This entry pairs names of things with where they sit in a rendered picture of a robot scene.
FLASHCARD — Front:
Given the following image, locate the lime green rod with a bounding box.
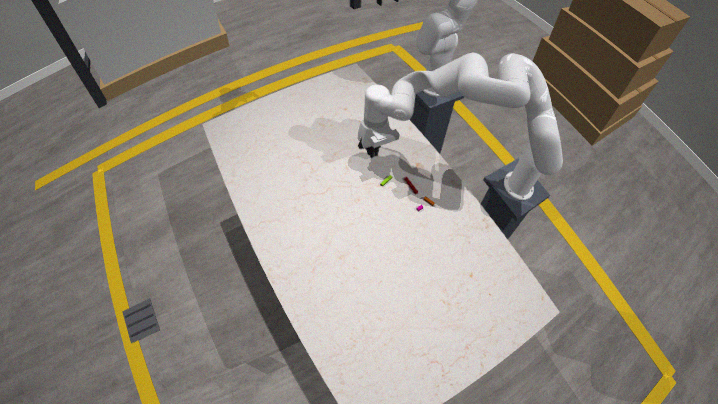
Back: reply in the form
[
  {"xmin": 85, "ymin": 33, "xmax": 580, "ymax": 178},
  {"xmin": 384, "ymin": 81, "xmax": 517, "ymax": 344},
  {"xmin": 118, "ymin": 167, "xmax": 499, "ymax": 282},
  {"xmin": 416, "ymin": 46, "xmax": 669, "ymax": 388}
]
[{"xmin": 380, "ymin": 175, "xmax": 393, "ymax": 187}]

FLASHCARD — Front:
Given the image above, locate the dark red rectangular bar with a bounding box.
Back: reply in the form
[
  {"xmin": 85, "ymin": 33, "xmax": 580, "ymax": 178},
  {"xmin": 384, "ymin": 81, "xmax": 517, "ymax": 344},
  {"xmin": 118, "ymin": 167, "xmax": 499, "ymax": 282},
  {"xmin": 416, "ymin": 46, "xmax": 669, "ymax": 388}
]
[{"xmin": 404, "ymin": 177, "xmax": 418, "ymax": 195}]

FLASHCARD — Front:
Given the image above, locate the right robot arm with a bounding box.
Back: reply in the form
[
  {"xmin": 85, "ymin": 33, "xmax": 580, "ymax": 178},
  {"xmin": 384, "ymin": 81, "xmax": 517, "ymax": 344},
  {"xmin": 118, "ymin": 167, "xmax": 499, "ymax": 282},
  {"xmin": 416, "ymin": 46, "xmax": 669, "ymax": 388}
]
[{"xmin": 416, "ymin": 0, "xmax": 478, "ymax": 71}]

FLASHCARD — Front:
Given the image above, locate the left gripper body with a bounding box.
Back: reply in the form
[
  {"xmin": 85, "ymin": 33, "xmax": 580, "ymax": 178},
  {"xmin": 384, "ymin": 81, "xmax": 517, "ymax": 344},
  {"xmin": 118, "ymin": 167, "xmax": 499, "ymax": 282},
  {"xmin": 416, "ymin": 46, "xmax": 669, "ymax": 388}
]
[{"xmin": 358, "ymin": 119, "xmax": 374, "ymax": 148}]

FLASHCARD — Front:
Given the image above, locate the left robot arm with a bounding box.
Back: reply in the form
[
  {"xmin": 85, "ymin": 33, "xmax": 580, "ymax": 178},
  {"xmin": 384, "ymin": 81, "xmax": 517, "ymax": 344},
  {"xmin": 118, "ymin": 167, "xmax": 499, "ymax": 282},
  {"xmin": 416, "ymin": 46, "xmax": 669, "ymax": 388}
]
[{"xmin": 364, "ymin": 53, "xmax": 563, "ymax": 201}]

